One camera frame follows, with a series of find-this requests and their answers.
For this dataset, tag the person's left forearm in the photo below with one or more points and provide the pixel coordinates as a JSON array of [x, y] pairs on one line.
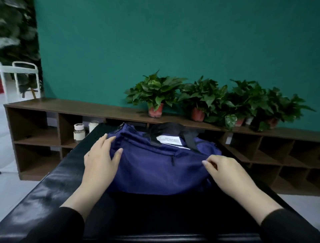
[[55, 223]]

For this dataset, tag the green plant in white pot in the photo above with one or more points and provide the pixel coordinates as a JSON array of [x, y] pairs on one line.
[[245, 97]]

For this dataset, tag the wooden shelf cabinet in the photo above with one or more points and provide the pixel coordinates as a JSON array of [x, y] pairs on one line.
[[35, 135]]

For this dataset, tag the person's right hand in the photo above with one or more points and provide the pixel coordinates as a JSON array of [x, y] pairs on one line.
[[232, 175]]

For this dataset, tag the green plant in red pot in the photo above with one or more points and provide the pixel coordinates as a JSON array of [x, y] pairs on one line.
[[155, 90], [202, 95], [285, 107]]

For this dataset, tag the white wheeled cart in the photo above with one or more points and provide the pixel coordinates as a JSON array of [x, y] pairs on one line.
[[17, 67]]

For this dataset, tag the white metal rack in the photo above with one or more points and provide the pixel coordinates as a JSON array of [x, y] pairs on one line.
[[17, 30]]

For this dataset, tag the small white-lidded jar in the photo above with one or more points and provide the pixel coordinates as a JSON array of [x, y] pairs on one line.
[[79, 132]]

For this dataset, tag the person's left hand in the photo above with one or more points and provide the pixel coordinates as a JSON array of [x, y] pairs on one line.
[[100, 165]]

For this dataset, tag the black leather bench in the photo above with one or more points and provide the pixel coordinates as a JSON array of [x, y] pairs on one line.
[[40, 200]]

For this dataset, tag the person's right forearm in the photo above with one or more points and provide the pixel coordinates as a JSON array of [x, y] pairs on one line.
[[280, 220]]

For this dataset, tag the navy blue bag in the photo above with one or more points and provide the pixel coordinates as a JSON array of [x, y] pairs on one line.
[[155, 167]]

